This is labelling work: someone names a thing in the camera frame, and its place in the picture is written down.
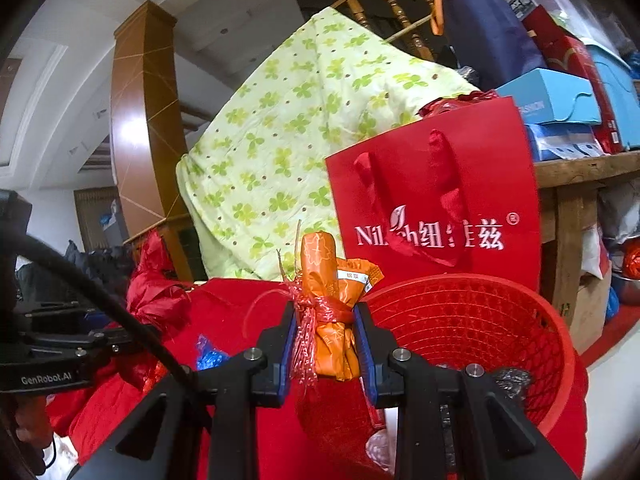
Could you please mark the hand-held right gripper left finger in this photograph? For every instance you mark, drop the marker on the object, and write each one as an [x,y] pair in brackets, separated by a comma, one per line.
[286,355]

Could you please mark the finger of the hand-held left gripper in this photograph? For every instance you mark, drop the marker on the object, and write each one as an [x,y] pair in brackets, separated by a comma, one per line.
[110,346]

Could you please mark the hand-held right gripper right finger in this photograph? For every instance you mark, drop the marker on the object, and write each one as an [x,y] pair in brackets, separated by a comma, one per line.
[367,355]

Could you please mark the orange bundle with red ribbon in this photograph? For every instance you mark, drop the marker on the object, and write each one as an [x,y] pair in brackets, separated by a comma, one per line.
[330,340]

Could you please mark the red mesh plastic basket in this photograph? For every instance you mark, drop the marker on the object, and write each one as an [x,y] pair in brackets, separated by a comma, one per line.
[475,320]

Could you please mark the red blanket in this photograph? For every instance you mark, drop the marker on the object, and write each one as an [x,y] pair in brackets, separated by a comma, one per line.
[235,310]

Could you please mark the crumpled red plastic bag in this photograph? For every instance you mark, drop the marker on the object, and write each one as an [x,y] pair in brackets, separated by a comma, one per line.
[155,285]

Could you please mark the blue crumpled wrapper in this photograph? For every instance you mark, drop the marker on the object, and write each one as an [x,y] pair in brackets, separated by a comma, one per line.
[210,357]

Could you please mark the wooden cabinet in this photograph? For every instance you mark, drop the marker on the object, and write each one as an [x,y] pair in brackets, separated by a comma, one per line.
[97,215]

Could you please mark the dark crumpled wrapper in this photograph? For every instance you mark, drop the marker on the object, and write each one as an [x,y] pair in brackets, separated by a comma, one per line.
[512,381]

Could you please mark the curved wooden column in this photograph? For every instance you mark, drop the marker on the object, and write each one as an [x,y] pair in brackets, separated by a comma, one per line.
[145,135]

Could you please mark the red paper gift bag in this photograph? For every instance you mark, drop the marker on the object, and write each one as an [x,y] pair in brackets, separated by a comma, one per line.
[490,170]

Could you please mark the brown cardboard box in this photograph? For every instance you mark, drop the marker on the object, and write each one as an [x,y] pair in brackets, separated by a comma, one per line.
[590,310]

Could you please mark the green clover print quilt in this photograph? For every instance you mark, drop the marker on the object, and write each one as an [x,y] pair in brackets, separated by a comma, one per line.
[300,110]

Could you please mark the wooden shelf table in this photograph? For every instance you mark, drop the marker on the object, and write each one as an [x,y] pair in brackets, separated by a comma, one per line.
[570,200]

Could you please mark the red foil wrapping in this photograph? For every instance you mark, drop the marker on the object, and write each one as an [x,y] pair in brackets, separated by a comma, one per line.
[450,105]

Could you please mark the white and blue flat box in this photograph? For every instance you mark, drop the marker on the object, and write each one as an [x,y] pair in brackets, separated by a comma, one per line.
[565,142]

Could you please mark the grey cloth pile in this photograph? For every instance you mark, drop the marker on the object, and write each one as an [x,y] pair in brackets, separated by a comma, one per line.
[620,210]

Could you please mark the light blue cardboard box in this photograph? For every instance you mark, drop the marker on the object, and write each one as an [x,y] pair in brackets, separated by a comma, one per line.
[550,95]

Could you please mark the wooden stair railing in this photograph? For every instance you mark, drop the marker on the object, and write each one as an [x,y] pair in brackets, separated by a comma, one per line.
[400,10]

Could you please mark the red gift box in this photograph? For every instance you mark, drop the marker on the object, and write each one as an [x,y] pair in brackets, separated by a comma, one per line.
[580,70]

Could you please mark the blue plastic container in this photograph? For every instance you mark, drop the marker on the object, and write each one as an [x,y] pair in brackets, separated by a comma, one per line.
[617,90]

